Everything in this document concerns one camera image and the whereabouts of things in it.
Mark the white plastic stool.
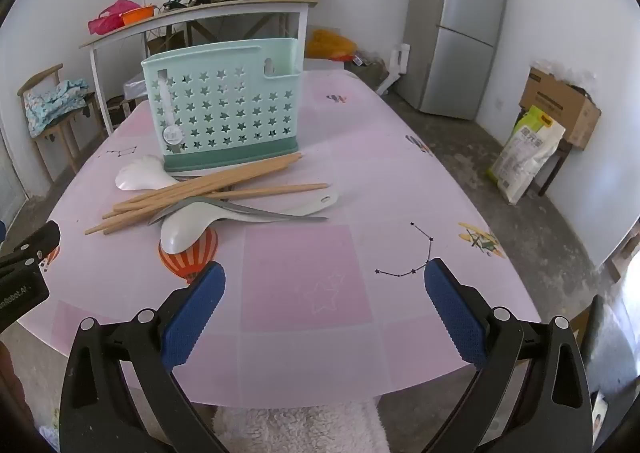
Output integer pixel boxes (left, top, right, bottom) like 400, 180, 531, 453
375, 44, 412, 96

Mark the silver refrigerator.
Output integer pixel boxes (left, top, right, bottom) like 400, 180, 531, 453
399, 0, 509, 122

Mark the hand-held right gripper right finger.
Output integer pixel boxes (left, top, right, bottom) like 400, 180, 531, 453
420, 258, 594, 453

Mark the white plastic spoon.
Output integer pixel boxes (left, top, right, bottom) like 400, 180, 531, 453
159, 207, 221, 255

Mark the pink plastic bag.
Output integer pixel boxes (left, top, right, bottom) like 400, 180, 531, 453
88, 0, 142, 34

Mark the white fluffy cloth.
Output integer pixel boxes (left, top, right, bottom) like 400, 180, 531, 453
214, 400, 390, 453

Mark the bundle of wooden chopsticks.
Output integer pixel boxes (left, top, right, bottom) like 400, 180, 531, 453
84, 152, 331, 236

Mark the brown cardboard box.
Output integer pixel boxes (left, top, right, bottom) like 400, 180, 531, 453
519, 67, 602, 150

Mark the small wooden stool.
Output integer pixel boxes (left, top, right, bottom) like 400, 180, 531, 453
537, 138, 574, 198

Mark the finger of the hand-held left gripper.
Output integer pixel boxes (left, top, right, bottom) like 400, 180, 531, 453
0, 221, 62, 284

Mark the white rice paddle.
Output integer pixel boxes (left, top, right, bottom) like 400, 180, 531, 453
115, 155, 340, 214

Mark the grey door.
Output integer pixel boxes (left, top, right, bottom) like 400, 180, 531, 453
0, 133, 27, 230

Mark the orange plastic bowl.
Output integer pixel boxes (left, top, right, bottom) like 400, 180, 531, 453
122, 6, 156, 26

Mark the grey spoon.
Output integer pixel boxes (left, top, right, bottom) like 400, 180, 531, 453
147, 197, 330, 226

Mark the yellow bag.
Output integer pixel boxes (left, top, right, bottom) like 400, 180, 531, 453
305, 29, 357, 62

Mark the mint green utensil holder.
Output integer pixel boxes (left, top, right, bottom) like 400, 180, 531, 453
140, 37, 303, 174

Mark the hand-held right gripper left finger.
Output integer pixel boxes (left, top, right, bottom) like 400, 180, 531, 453
59, 260, 230, 453

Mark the blue patterned cloth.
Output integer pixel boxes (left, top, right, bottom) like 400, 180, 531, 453
24, 79, 89, 137

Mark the wooden chair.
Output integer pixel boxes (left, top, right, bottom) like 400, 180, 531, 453
17, 64, 107, 184

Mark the white-framed side table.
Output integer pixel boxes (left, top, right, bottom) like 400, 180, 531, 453
78, 0, 319, 136

